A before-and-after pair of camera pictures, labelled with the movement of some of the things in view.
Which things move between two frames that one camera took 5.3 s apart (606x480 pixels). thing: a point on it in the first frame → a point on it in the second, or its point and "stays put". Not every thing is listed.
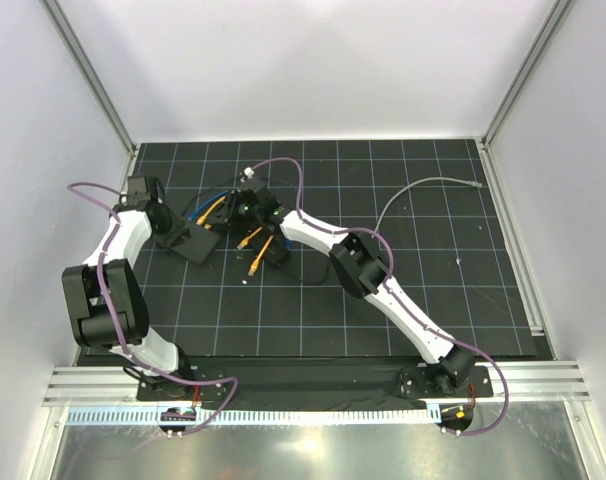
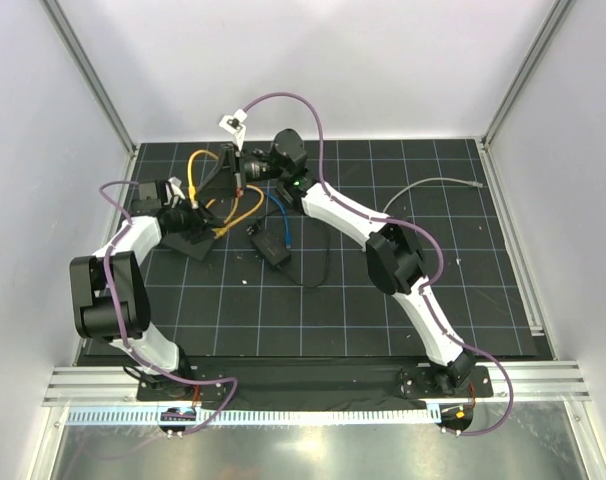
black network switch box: x=201 y=241 stays put
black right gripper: x=227 y=218 → x=221 y=183
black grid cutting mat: x=432 y=205 stays put
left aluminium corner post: x=59 y=20 stays put
